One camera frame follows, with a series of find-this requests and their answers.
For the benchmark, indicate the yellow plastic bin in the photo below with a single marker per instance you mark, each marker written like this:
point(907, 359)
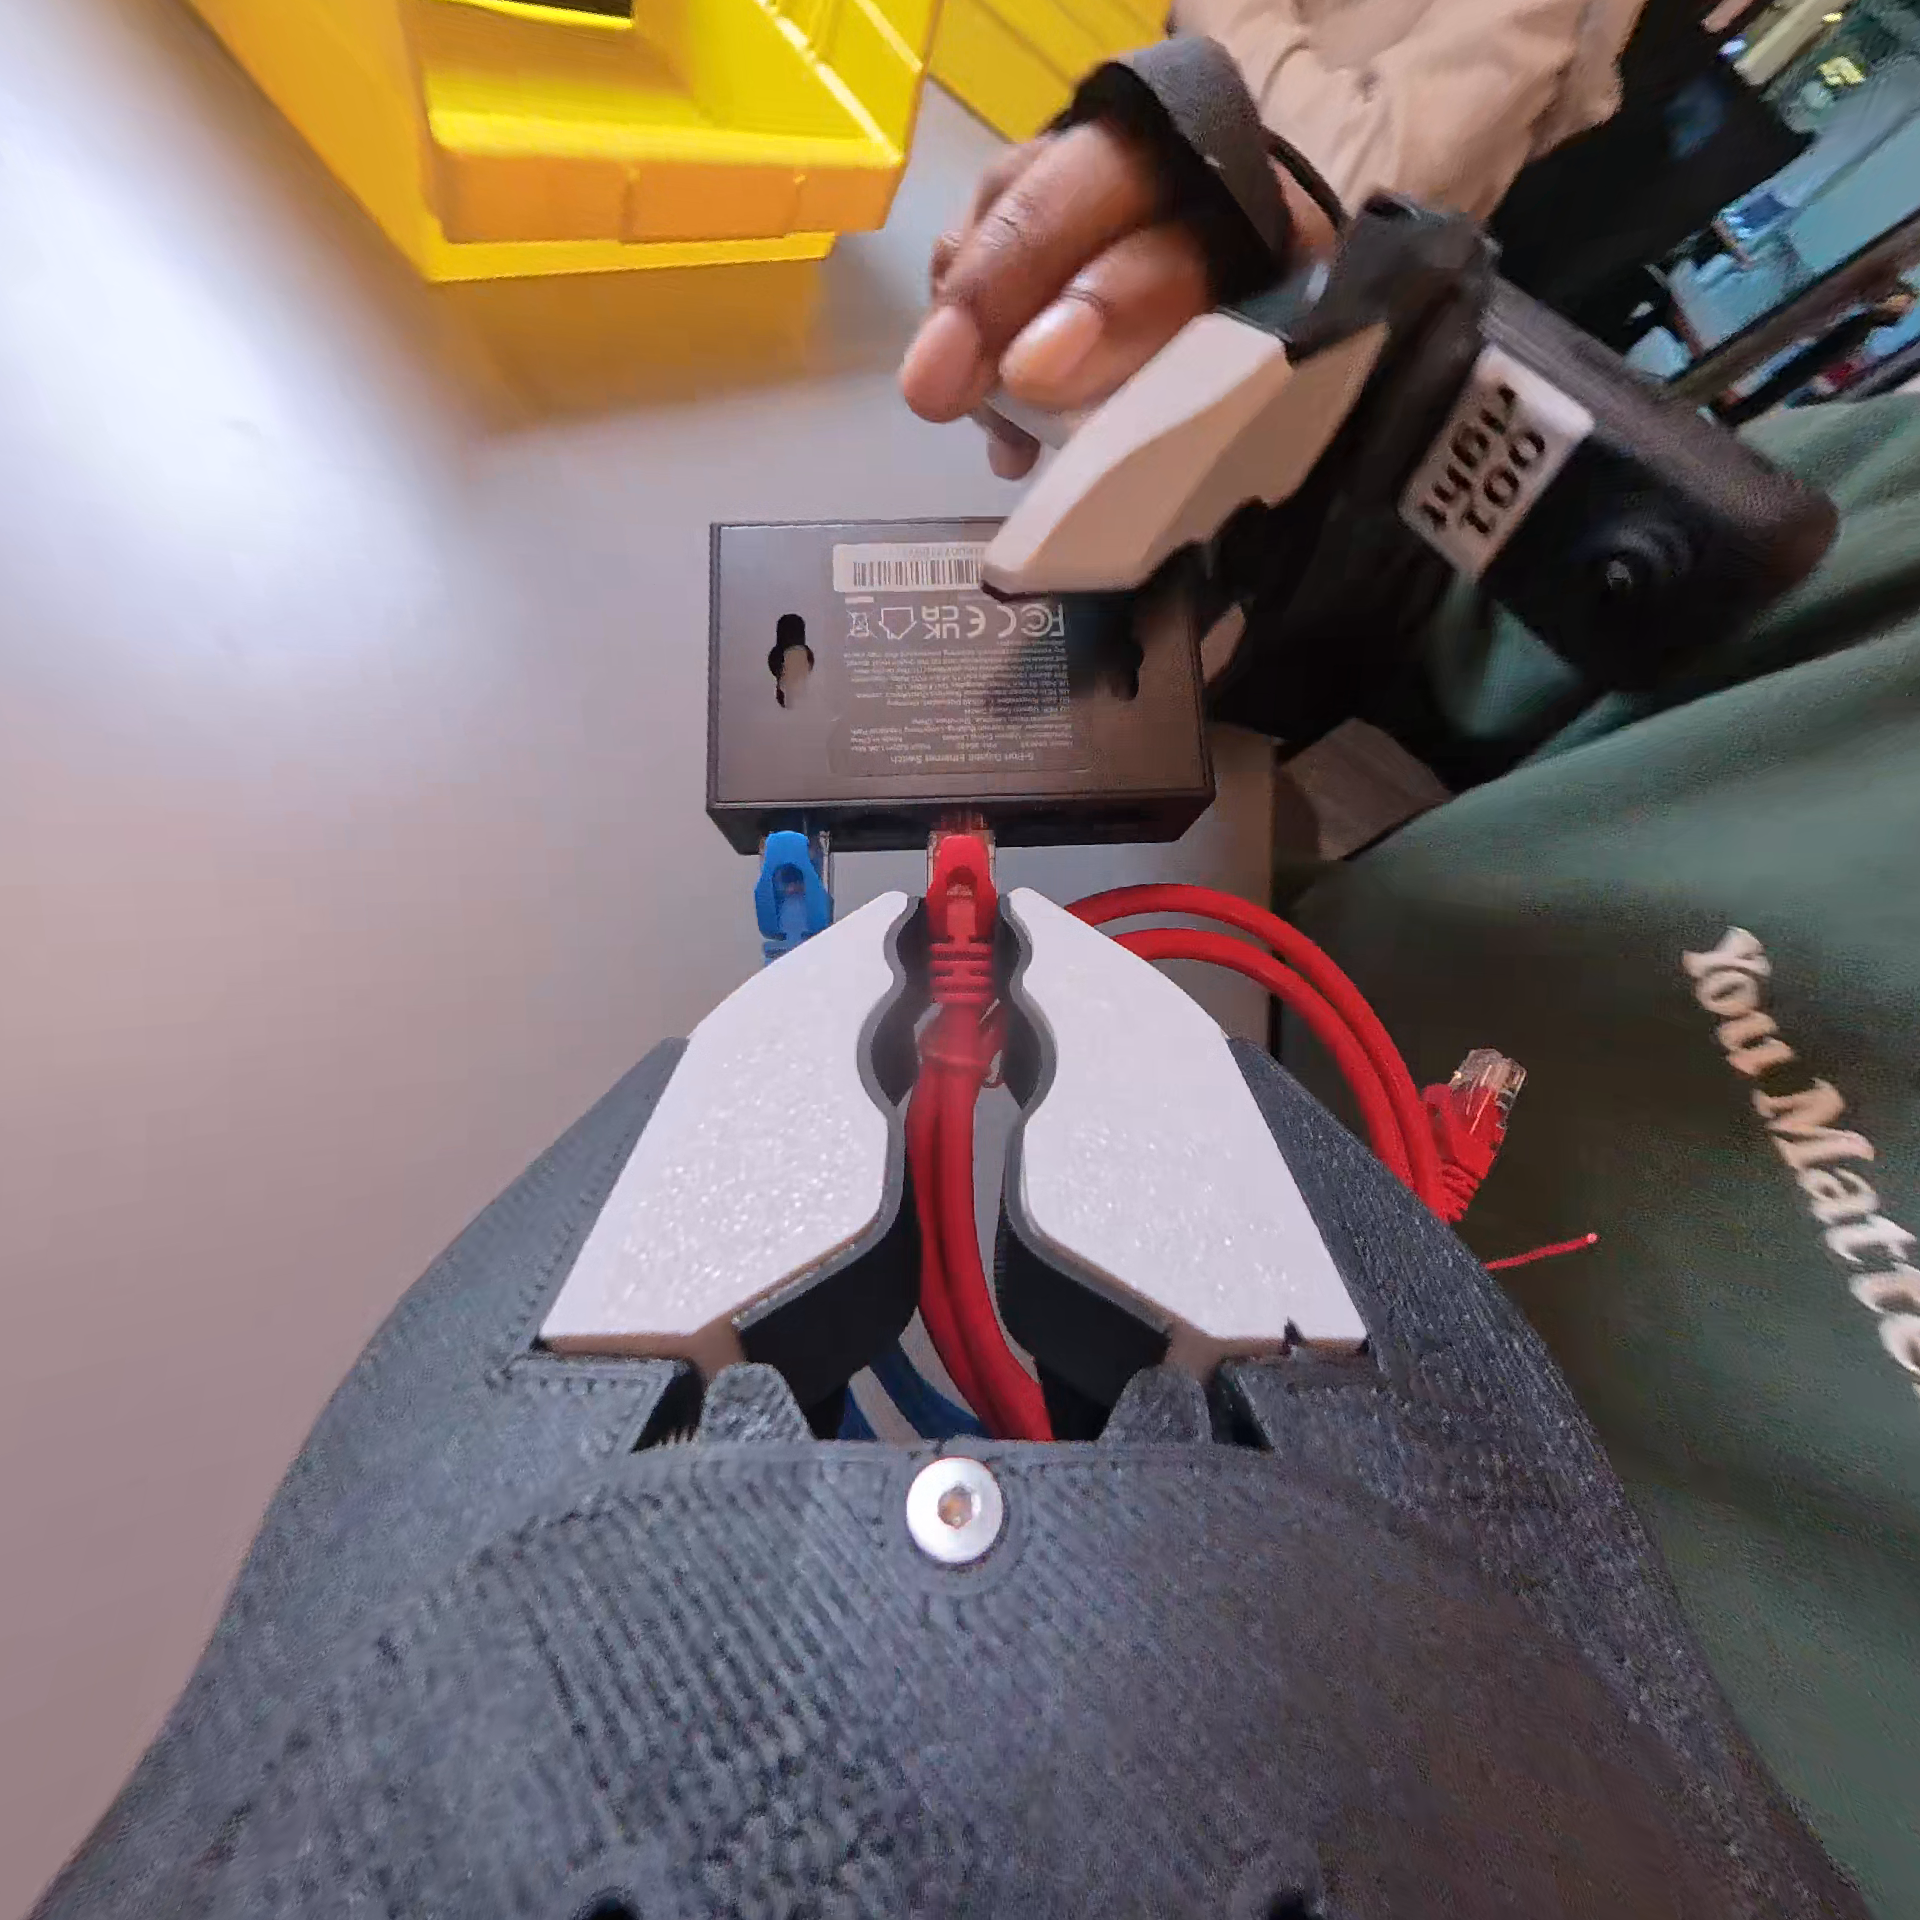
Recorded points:
point(675, 181)
point(1037, 60)

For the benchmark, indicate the green sweatshirt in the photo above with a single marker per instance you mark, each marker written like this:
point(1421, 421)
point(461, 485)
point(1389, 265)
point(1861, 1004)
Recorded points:
point(1650, 1051)

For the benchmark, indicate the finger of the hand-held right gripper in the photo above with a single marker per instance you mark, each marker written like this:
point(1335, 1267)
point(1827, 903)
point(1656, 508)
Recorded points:
point(1170, 451)

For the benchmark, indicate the black network switch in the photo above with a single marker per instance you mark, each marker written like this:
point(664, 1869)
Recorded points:
point(901, 721)

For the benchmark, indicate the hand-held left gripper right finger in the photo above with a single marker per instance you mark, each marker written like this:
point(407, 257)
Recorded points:
point(1170, 1171)

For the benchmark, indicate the person's right hand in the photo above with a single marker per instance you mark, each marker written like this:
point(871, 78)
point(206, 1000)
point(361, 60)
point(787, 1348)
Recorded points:
point(1049, 271)

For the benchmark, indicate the red twist tie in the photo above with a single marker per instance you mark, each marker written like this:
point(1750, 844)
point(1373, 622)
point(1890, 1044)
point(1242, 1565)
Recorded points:
point(1546, 1248)

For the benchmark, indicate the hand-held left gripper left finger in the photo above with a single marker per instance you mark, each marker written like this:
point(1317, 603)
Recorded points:
point(750, 1155)

